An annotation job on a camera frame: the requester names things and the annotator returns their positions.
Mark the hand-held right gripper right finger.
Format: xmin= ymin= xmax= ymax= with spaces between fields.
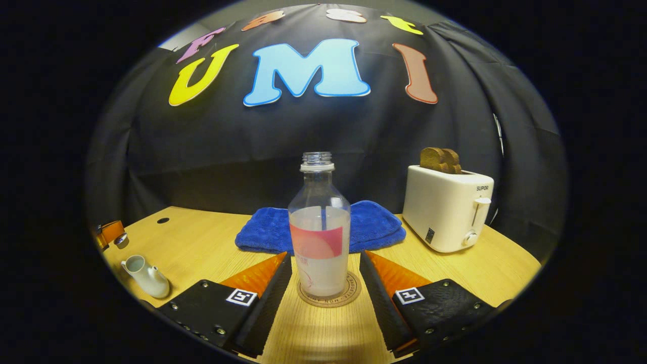
xmin=360 ymin=250 xmax=498 ymax=357

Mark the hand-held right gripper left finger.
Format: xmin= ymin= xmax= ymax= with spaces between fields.
xmin=159 ymin=252 xmax=293 ymax=357

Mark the round brown coaster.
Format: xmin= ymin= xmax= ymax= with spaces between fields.
xmin=297 ymin=270 xmax=362 ymax=308

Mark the white spouted teacup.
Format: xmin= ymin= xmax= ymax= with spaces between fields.
xmin=120 ymin=254 xmax=170 ymax=299

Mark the clear pink-label water bottle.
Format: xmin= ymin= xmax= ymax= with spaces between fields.
xmin=288 ymin=152 xmax=351 ymax=299

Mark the blue folded towel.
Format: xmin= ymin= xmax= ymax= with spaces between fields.
xmin=235 ymin=200 xmax=406 ymax=254

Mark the white toaster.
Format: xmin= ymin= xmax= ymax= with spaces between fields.
xmin=402 ymin=165 xmax=495 ymax=253

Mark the black backdrop cloth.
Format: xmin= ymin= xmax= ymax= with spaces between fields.
xmin=86 ymin=4 xmax=569 ymax=253

